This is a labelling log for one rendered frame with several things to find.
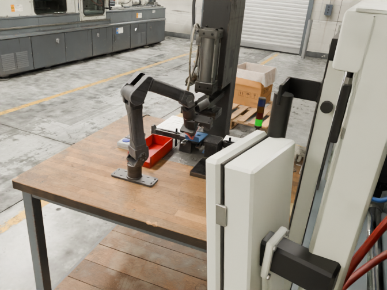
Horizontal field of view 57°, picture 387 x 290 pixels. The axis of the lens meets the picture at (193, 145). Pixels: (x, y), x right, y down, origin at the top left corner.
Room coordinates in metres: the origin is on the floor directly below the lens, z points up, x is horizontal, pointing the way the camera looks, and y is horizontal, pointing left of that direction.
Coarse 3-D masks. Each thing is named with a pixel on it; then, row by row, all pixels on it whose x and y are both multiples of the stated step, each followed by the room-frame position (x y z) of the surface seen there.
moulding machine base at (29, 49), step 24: (0, 24) 5.68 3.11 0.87; (24, 24) 6.10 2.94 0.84; (72, 24) 7.13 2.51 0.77; (96, 24) 7.79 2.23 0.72; (120, 24) 8.54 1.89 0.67; (144, 24) 9.53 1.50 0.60; (0, 48) 5.62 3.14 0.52; (24, 48) 6.04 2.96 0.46; (48, 48) 6.53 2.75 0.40; (72, 48) 7.08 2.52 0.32; (96, 48) 7.76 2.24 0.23; (120, 48) 8.57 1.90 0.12; (0, 72) 5.56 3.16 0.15; (24, 72) 6.12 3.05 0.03
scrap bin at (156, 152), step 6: (150, 138) 1.69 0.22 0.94; (156, 138) 1.71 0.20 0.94; (162, 138) 1.70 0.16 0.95; (168, 138) 1.68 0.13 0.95; (150, 144) 1.70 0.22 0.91; (156, 144) 1.70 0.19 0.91; (162, 144) 1.70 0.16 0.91; (168, 144) 1.63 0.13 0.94; (150, 150) 1.63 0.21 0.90; (156, 150) 1.63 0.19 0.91; (162, 150) 1.57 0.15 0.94; (168, 150) 1.63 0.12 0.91; (150, 156) 1.56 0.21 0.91; (156, 156) 1.50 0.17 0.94; (162, 156) 1.57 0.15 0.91; (150, 162) 1.45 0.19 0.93; (156, 162) 1.50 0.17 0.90; (150, 168) 1.45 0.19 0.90
